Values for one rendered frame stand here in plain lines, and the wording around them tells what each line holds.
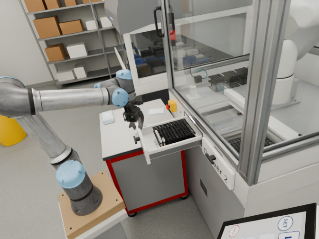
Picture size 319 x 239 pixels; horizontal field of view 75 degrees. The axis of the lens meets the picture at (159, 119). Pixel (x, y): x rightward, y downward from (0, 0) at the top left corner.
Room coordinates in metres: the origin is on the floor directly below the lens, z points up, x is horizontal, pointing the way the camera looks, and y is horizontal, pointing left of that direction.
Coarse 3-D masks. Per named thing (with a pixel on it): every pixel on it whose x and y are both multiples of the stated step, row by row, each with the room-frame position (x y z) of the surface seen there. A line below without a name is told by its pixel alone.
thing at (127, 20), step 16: (112, 0) 2.30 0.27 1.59; (128, 0) 1.81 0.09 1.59; (144, 0) 1.83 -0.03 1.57; (112, 16) 2.27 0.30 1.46; (128, 16) 1.80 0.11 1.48; (144, 16) 1.83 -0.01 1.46; (128, 32) 1.80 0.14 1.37; (128, 48) 1.80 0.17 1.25; (144, 80) 1.81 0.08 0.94; (160, 80) 1.85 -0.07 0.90; (144, 96) 1.83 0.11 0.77; (160, 96) 1.86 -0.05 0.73
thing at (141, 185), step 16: (144, 112) 1.54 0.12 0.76; (112, 128) 1.37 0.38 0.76; (128, 128) 1.33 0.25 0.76; (112, 144) 1.16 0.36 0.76; (128, 144) 1.13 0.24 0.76; (112, 160) 1.06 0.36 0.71; (128, 160) 1.08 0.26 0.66; (144, 160) 1.10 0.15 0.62; (160, 160) 1.12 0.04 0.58; (176, 160) 1.14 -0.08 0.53; (112, 176) 1.05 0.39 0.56; (128, 176) 1.07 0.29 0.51; (144, 176) 1.09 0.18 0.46; (160, 176) 1.12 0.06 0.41; (176, 176) 1.14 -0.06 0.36; (128, 192) 1.06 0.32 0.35; (144, 192) 1.09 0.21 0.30; (160, 192) 1.11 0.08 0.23; (176, 192) 1.14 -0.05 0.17; (128, 208) 1.06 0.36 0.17; (144, 208) 1.08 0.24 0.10
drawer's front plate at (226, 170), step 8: (208, 144) 0.81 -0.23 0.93; (208, 152) 0.81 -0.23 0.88; (216, 152) 0.75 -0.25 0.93; (208, 160) 0.81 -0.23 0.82; (216, 160) 0.72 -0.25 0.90; (224, 160) 0.69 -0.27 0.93; (216, 168) 0.72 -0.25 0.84; (224, 168) 0.66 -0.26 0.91; (224, 176) 0.65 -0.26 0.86; (232, 176) 0.60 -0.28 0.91; (232, 184) 0.60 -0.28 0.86
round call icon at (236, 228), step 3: (234, 225) 0.34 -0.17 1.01; (237, 225) 0.33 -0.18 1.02; (240, 225) 0.33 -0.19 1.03; (231, 228) 0.34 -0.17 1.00; (234, 228) 0.33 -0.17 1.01; (237, 228) 0.32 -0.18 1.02; (231, 231) 0.32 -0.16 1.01; (234, 231) 0.32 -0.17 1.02; (237, 231) 0.31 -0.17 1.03; (228, 234) 0.32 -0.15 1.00; (231, 234) 0.31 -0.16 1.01; (234, 234) 0.31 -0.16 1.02; (237, 234) 0.30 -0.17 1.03; (228, 237) 0.31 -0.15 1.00; (231, 237) 0.30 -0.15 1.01; (234, 237) 0.30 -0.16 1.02
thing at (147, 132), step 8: (168, 120) 1.15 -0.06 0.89; (184, 120) 1.16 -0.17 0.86; (144, 128) 1.11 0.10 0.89; (152, 128) 1.12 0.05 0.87; (192, 128) 1.10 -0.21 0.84; (144, 136) 1.10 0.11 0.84; (152, 136) 1.08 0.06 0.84; (200, 136) 0.93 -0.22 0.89; (152, 144) 1.00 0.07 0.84; (176, 144) 0.90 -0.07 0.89; (184, 144) 0.91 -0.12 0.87; (192, 144) 0.92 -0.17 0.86; (200, 144) 0.93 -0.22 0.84; (152, 152) 0.87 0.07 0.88; (160, 152) 0.88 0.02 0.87; (168, 152) 0.89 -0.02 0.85
